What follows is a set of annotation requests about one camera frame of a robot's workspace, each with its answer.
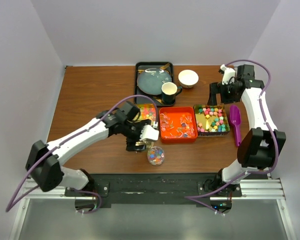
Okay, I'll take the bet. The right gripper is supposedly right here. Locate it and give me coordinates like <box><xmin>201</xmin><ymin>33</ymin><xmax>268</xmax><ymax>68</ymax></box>
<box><xmin>207</xmin><ymin>81</ymin><xmax>240</xmax><ymax>106</ymax></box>

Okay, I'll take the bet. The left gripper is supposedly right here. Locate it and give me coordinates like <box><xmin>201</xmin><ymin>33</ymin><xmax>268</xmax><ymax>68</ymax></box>
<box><xmin>121</xmin><ymin>119</ymin><xmax>151</xmax><ymax>151</ymax></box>

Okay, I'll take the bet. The clear glass jar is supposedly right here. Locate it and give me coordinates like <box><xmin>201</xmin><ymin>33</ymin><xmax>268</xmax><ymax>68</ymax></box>
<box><xmin>147</xmin><ymin>146</ymin><xmax>165</xmax><ymax>166</ymax></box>

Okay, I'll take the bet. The purple plastic scoop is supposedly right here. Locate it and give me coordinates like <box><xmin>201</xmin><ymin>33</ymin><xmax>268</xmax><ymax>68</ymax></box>
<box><xmin>229</xmin><ymin>105</ymin><xmax>242</xmax><ymax>147</ymax></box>

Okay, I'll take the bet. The star candy tin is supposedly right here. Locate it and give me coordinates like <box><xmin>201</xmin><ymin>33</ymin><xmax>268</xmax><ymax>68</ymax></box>
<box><xmin>193</xmin><ymin>104</ymin><xmax>230</xmax><ymax>137</ymax></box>

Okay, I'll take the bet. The orange plastic candy box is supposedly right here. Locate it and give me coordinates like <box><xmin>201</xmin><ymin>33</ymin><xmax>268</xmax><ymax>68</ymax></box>
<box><xmin>159</xmin><ymin>106</ymin><xmax>198</xmax><ymax>144</ymax></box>

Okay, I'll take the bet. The gummy candy tin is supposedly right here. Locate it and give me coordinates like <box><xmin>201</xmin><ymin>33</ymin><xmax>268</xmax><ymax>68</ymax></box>
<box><xmin>135</xmin><ymin>103</ymin><xmax>156</xmax><ymax>123</ymax></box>

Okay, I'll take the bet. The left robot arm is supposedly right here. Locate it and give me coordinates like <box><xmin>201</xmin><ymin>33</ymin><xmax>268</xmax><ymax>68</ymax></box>
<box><xmin>25</xmin><ymin>101</ymin><xmax>159</xmax><ymax>196</ymax></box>

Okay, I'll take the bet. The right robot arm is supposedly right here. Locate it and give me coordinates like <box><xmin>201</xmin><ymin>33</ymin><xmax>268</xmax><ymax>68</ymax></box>
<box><xmin>204</xmin><ymin>59</ymin><xmax>287</xmax><ymax>197</ymax></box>

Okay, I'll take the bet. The white ceramic bowl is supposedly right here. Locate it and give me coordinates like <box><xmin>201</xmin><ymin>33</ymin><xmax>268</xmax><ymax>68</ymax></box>
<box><xmin>178</xmin><ymin>69</ymin><xmax>199</xmax><ymax>89</ymax></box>

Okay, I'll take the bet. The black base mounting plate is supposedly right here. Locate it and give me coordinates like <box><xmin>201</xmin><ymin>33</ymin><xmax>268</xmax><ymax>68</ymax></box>
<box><xmin>64</xmin><ymin>172</ymin><xmax>242</xmax><ymax>208</ymax></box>

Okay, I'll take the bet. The dark green mug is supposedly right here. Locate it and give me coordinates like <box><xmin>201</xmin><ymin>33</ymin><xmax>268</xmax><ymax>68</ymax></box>
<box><xmin>161</xmin><ymin>82</ymin><xmax>183</xmax><ymax>105</ymax></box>

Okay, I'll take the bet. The black serving tray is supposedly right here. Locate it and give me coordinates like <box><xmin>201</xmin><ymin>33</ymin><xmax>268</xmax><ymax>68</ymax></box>
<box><xmin>133</xmin><ymin>61</ymin><xmax>174</xmax><ymax>108</ymax></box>

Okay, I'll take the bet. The gold spoon on tray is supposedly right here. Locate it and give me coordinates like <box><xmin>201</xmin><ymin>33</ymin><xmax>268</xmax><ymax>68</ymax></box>
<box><xmin>137</xmin><ymin>63</ymin><xmax>171</xmax><ymax>73</ymax></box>

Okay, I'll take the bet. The blue-grey ceramic plate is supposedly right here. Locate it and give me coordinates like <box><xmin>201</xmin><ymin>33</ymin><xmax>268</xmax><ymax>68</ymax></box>
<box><xmin>137</xmin><ymin>68</ymin><xmax>173</xmax><ymax>96</ymax></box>

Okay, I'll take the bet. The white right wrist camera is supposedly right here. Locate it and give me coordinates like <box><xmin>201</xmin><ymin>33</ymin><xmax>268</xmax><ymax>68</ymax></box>
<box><xmin>219</xmin><ymin>64</ymin><xmax>236</xmax><ymax>85</ymax></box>

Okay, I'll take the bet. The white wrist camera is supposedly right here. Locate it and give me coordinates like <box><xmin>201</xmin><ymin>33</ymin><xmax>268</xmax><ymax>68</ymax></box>
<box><xmin>139</xmin><ymin>121</ymin><xmax>160</xmax><ymax>142</ymax></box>
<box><xmin>219</xmin><ymin>64</ymin><xmax>236</xmax><ymax>85</ymax></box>

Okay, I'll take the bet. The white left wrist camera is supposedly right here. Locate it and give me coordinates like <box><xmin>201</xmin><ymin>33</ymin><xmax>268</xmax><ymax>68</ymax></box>
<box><xmin>139</xmin><ymin>121</ymin><xmax>160</xmax><ymax>142</ymax></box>

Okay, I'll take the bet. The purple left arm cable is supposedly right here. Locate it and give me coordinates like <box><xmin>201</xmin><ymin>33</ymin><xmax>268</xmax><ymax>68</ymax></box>
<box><xmin>5</xmin><ymin>94</ymin><xmax>158</xmax><ymax>215</ymax></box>

